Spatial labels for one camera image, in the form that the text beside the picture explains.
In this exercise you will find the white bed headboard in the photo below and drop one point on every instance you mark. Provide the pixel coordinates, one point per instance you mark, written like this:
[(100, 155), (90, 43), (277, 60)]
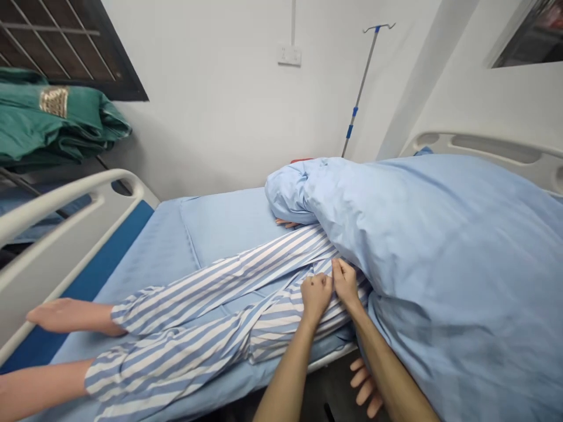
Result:
[(440, 140)]

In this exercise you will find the skin-coloured care manikin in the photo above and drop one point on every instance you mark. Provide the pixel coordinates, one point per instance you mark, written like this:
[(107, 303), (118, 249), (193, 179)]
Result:
[(66, 316)]

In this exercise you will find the small red object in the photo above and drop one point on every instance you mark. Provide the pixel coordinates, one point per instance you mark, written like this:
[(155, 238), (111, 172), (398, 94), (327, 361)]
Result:
[(303, 159)]

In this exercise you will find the white wall socket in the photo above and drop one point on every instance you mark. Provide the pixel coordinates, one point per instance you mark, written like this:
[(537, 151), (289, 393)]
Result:
[(289, 55)]

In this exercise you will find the metal frame bed blue sheet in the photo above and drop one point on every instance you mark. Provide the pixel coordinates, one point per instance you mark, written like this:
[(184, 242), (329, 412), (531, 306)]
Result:
[(44, 187)]

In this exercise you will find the white bed frame edge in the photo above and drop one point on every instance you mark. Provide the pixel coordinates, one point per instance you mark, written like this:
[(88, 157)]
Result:
[(327, 358)]

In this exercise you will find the person's right hand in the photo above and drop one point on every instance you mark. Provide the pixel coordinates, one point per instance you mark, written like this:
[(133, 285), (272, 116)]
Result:
[(352, 288)]

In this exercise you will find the blue white striped pyjamas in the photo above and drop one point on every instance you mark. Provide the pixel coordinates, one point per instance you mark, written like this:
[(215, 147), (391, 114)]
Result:
[(220, 281)]

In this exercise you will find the metal drip stand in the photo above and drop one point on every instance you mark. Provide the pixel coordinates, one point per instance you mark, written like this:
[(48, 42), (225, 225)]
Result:
[(367, 70)]

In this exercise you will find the white blue bed footboard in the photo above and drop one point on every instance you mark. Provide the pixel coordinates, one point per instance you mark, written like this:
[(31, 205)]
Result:
[(44, 263)]

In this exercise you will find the light blue quilt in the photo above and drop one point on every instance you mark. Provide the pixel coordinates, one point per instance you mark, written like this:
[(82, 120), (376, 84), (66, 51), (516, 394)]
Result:
[(440, 242)]

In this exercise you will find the dark barred window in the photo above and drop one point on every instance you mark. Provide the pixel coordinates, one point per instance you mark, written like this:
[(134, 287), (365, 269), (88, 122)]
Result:
[(66, 39)]

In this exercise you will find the pile of green cloths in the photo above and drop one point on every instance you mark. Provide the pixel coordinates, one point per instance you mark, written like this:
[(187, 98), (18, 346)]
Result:
[(44, 127)]

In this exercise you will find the light blue bed sheet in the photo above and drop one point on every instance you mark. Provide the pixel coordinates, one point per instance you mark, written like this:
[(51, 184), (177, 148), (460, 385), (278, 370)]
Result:
[(220, 220)]

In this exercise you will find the person's left hand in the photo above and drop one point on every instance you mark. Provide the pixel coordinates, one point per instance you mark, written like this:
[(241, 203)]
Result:
[(316, 296)]

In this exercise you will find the grey framed window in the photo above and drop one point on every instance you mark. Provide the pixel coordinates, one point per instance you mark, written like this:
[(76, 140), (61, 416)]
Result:
[(532, 35)]

